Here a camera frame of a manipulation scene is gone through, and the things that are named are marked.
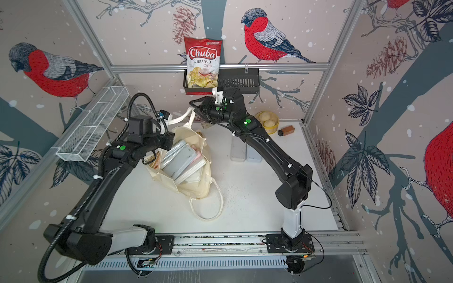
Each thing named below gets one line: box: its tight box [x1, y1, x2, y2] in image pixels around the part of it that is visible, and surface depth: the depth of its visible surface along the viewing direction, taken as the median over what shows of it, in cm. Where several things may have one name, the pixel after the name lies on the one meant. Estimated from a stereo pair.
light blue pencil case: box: [245, 142, 263, 163], surface depth 102 cm
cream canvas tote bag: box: [144, 107, 223, 222], surface depth 83 cm
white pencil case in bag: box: [160, 140, 208, 184], surface depth 88 cm
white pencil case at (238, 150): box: [230, 135, 247, 163], surface depth 105 cm
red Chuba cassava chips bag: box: [184, 36, 223, 88], surface depth 86 cm
